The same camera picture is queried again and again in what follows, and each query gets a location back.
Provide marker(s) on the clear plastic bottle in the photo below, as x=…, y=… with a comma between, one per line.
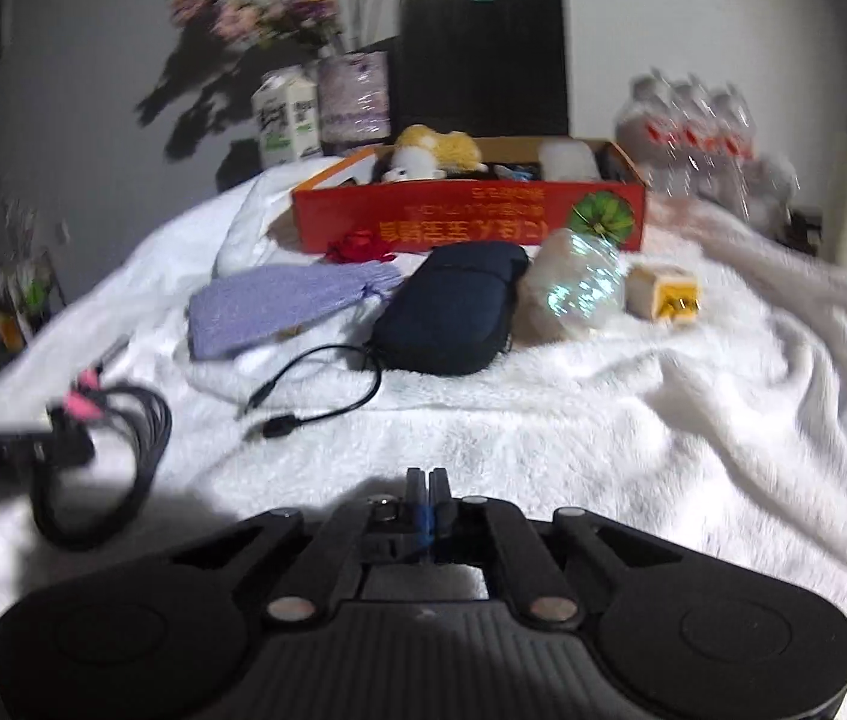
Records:
x=573, y=285

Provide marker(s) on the navy blue pouch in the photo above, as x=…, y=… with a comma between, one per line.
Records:
x=446, y=307

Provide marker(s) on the purple wrapped vase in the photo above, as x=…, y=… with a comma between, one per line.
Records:
x=353, y=105

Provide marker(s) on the small cream box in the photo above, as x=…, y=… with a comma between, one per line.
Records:
x=659, y=292

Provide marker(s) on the glass jar with white lid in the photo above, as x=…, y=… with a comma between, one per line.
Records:
x=768, y=191

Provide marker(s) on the colourful clutter pile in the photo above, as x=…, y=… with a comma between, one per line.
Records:
x=14, y=307

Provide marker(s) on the shrink-wrapped water bottle pack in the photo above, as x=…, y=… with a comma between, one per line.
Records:
x=682, y=135

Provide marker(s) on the white translucent packet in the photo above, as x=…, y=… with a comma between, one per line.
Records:
x=569, y=159

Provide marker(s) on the yellow and white plush toy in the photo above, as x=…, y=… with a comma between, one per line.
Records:
x=434, y=146

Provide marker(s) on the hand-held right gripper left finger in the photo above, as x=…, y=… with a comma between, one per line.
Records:
x=416, y=495

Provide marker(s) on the white fluffy blanket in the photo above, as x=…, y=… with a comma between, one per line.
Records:
x=618, y=427

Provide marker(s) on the purple knit pouch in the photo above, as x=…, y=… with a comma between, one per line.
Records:
x=273, y=307

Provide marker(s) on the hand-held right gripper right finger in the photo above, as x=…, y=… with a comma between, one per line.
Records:
x=440, y=495

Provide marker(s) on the red cardboard box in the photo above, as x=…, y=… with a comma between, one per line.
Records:
x=468, y=221

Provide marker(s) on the white milk carton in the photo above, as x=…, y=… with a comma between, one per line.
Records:
x=284, y=120

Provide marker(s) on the blue small packet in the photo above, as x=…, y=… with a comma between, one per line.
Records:
x=515, y=171

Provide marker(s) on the black paper bag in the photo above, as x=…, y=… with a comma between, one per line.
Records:
x=483, y=67

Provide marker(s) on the red fabric flower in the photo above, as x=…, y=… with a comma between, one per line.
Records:
x=352, y=246

